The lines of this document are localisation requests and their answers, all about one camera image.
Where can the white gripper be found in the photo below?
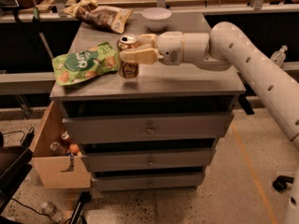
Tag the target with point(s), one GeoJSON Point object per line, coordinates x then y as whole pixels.
{"type": "Point", "coordinates": [170, 48]}

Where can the orange soda can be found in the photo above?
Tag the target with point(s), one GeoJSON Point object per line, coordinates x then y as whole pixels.
{"type": "Point", "coordinates": [127, 70]}

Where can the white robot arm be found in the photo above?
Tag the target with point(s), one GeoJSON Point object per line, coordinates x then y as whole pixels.
{"type": "Point", "coordinates": [224, 46]}

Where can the brown chip bag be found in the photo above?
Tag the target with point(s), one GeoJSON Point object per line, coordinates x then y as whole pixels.
{"type": "Point", "coordinates": [101, 17]}

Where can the green rice chip bag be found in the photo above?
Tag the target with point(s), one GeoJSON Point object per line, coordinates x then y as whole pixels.
{"type": "Point", "coordinates": [77, 67]}

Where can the white bowl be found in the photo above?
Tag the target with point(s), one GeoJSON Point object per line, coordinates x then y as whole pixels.
{"type": "Point", "coordinates": [156, 18]}

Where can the grey drawer cabinet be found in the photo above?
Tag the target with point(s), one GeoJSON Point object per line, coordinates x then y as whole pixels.
{"type": "Point", "coordinates": [157, 130]}

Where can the orange ball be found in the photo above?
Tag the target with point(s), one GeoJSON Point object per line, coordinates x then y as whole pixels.
{"type": "Point", "coordinates": [74, 149]}

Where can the bottle with red label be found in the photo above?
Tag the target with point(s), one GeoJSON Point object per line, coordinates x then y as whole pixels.
{"type": "Point", "coordinates": [61, 148]}

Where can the black power adapter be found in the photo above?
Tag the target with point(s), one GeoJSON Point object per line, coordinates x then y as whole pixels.
{"type": "Point", "coordinates": [28, 138]}

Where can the cardboard box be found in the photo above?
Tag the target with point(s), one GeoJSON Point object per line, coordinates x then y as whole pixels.
{"type": "Point", "coordinates": [56, 171]}

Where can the black chair caster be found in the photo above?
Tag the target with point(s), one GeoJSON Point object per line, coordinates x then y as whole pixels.
{"type": "Point", "coordinates": [281, 182]}

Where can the clear plastic water bottle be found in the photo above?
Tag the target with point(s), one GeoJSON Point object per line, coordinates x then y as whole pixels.
{"type": "Point", "coordinates": [50, 209]}

